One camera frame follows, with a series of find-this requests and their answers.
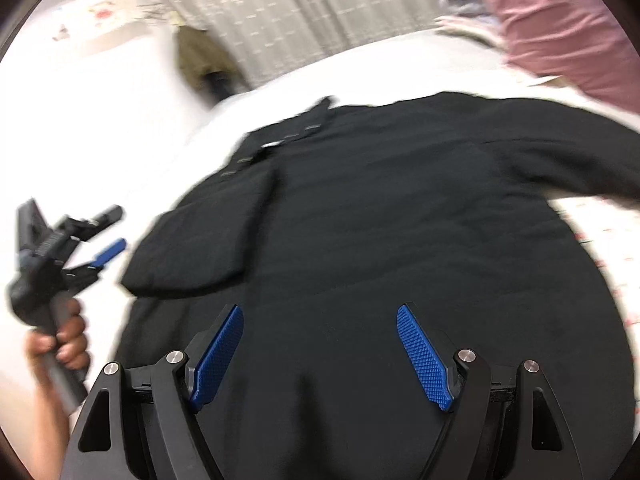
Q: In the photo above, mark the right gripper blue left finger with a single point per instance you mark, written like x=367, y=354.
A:
x=210, y=353

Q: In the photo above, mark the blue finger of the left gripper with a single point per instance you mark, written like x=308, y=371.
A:
x=108, y=254
x=104, y=220

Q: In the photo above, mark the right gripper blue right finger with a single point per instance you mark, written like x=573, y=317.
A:
x=430, y=357

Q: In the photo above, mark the black quilted jacket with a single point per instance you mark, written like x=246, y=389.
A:
x=320, y=227

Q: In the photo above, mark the person's left forearm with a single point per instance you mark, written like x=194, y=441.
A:
x=34, y=421

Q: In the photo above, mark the person's left hand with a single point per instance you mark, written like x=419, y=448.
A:
x=70, y=345

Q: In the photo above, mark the olive hanging coat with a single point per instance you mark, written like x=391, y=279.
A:
x=207, y=67

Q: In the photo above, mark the cherry print bed cover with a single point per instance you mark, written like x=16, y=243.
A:
x=608, y=228

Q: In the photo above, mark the grey dotted curtain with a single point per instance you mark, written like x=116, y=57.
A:
x=269, y=38

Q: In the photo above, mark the folded blankets stack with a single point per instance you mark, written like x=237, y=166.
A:
x=470, y=19

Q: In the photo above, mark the pink velvet pillow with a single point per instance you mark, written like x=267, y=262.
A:
x=579, y=40

